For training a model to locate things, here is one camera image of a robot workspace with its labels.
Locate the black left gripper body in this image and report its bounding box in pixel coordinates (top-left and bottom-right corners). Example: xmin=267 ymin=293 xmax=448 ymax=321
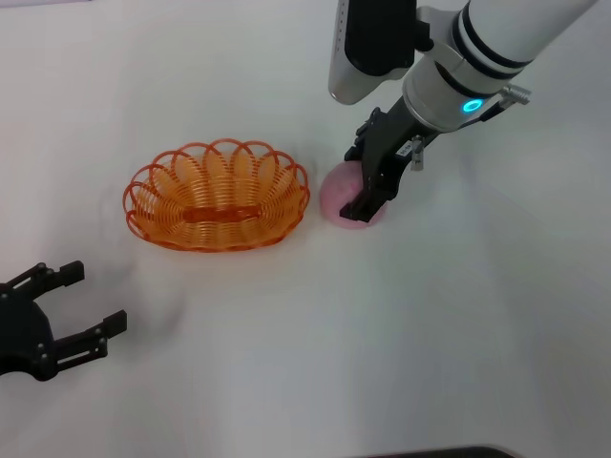
xmin=0 ymin=284 xmax=54 ymax=382

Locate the silver right gripper cable plug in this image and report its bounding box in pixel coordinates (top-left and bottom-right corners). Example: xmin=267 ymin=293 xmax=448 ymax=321
xmin=410 ymin=135 xmax=427 ymax=173

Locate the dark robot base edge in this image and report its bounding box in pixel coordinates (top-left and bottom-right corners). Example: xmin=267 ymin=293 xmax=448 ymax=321
xmin=367 ymin=445 xmax=519 ymax=458

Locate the pink peach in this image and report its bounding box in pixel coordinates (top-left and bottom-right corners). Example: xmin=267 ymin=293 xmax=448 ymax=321
xmin=319 ymin=160 xmax=390 ymax=232

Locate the orange woven plastic basket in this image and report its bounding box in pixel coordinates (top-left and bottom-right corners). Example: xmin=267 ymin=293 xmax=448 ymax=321
xmin=122 ymin=138 xmax=311 ymax=254

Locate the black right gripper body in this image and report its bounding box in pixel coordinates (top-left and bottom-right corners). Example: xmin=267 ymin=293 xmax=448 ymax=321
xmin=359 ymin=96 xmax=432 ymax=200

